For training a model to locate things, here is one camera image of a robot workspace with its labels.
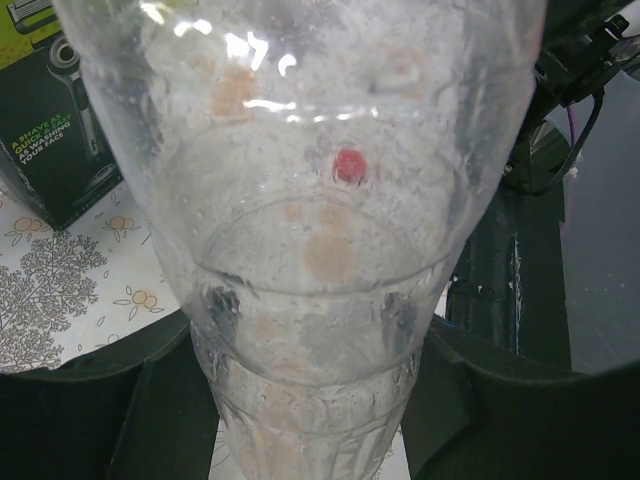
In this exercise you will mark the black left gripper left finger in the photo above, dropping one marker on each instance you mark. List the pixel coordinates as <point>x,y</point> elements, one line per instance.
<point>139,408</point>

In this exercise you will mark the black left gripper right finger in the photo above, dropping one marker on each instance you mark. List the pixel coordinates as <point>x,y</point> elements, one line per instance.
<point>478,411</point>

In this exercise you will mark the clear plastic bottle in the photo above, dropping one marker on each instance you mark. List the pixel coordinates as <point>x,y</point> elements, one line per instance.
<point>309,299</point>

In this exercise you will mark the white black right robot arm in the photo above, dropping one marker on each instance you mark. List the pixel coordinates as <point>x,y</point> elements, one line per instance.
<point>584,46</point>

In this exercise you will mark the red bottle cap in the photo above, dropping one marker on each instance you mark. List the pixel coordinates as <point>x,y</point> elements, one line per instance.
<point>350,167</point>

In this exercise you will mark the green Gillette razor box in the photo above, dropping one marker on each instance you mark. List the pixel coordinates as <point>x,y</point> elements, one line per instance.
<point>54,156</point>

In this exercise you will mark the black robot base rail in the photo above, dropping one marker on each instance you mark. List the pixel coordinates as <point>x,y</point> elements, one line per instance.
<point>508,286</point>

